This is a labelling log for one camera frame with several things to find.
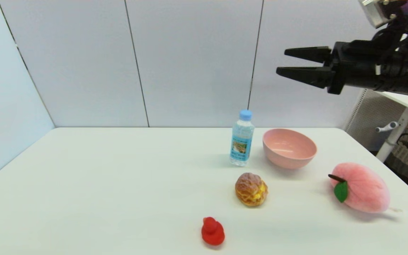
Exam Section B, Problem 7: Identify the clear water bottle blue label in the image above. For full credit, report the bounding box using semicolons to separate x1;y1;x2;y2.
229;109;255;167

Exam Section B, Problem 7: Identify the white pegboard panel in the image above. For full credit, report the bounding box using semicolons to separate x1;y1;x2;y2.
344;89;408;151

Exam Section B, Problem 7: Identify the white side desk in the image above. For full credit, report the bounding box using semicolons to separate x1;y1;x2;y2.
376;90;408;163

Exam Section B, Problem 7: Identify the pink plastic bowl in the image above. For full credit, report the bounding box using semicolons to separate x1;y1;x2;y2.
262;128;318;169

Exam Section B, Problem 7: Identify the pink plush peach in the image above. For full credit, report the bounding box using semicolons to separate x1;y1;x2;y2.
328;162;403;214

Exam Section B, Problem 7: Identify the toy cream puff bread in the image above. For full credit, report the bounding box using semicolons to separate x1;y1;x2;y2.
235;172;268;207

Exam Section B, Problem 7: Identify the red rubber duck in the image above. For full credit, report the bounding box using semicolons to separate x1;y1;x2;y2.
201;217;225;246

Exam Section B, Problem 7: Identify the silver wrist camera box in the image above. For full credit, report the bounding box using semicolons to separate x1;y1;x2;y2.
359;0;399;29

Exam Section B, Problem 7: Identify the white desk crank handle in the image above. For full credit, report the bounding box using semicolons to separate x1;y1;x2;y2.
375;122;400;134

